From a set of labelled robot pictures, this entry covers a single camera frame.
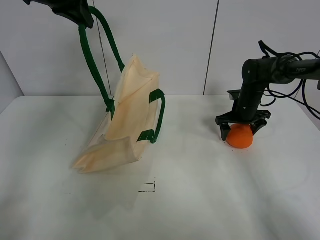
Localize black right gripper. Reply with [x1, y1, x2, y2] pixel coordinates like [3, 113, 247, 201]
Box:
[215, 83, 271, 142]

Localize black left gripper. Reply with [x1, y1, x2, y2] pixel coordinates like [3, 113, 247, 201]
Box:
[23, 0, 94, 25]

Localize orange with stem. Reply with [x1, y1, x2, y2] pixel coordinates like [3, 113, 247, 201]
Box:
[226, 123, 254, 149]

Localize white linen bag green handles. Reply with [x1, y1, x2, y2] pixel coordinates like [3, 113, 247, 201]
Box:
[72, 6, 166, 174]

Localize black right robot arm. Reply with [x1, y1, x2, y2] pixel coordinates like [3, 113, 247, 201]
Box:
[215, 53, 320, 141]

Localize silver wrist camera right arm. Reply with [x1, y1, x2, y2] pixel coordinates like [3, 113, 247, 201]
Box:
[227, 90, 241, 101]

